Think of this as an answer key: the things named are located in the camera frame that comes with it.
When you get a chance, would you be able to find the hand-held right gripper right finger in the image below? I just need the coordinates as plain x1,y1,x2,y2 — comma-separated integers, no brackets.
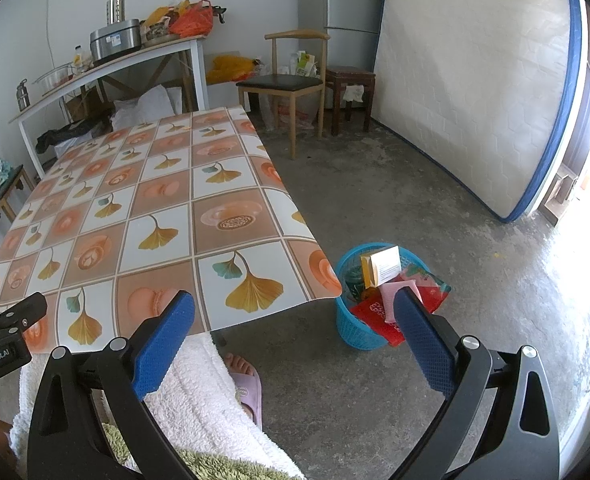
392,287,561,480

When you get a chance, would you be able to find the white foam box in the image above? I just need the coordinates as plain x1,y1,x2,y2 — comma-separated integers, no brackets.
206,80,241,107

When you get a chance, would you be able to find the clear bag under chair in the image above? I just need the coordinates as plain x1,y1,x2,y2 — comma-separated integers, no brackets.
262,95,321,133

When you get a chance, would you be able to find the clear plastic container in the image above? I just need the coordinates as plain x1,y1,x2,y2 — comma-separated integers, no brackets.
34,62,76,92

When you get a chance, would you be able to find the yellow medicine box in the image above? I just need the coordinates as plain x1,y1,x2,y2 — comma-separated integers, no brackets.
359,246,405,289

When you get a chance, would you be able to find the black cloth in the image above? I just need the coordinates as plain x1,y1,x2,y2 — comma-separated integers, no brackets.
35,117,113,153

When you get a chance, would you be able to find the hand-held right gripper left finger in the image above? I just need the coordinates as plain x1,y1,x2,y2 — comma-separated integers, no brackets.
26,290,198,480

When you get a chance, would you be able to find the orange plastic bag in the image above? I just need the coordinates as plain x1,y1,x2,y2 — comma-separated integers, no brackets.
167,0,215,37

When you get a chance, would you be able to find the steel rice cooker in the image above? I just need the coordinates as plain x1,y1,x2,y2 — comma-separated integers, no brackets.
89,19,143,63

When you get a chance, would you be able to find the wall cable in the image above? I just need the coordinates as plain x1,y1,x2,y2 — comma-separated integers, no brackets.
46,0,56,68

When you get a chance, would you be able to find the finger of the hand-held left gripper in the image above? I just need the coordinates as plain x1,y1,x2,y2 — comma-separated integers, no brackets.
0,291,48,340

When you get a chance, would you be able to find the blue plastic basket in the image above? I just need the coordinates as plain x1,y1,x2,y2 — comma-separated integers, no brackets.
335,242,428,351

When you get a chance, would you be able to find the grey refrigerator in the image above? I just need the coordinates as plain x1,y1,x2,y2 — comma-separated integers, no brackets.
296,0,393,68

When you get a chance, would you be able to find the wooden chair with cushion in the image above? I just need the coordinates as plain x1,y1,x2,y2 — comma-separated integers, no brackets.
0,150,36,256

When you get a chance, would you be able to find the white mattress with blue edge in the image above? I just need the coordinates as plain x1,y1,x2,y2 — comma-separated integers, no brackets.
370,0,588,224

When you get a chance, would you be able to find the table with patterned cloth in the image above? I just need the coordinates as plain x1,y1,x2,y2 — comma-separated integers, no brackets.
0,104,345,356

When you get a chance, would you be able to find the dark wooden stool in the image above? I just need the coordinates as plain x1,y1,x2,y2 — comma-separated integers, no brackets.
324,65,377,137

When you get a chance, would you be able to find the white side table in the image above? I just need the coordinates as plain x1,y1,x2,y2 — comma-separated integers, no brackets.
9,35,211,181

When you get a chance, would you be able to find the pink slipper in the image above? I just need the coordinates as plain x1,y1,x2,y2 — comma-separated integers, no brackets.
230,364,264,432

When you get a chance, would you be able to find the wooden chair with black seat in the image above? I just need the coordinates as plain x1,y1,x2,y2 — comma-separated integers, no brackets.
237,29,331,161

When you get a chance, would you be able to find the cardboard box at doorway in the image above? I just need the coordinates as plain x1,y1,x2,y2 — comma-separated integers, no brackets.
545,170,583,226

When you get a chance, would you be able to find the white green shopping bag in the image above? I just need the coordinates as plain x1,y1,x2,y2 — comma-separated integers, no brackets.
290,50,321,78

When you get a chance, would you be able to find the red snack packet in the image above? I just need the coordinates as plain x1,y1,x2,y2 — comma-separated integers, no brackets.
350,267,452,347

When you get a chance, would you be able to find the brown cardboard box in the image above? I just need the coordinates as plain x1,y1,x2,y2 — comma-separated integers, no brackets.
65,87,103,121

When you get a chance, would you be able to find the person's foot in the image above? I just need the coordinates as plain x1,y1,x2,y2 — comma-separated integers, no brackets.
221,352,258,418

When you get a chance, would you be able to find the pink tissue packet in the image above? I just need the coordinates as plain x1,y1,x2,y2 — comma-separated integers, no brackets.
379,280,418,322

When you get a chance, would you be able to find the green fluffy cloth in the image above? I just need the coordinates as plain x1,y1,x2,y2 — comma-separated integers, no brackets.
100,422,303,480

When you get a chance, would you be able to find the white sack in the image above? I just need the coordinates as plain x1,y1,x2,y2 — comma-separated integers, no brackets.
112,84,183,128

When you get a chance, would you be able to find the green plastic bottle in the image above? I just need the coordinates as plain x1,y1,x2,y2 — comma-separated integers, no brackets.
344,264,372,298

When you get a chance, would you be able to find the yellow mesh bag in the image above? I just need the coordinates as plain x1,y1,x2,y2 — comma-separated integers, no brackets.
206,54,256,83

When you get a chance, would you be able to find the yellow plastic bag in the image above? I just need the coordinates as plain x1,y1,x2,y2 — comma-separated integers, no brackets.
142,4,186,28

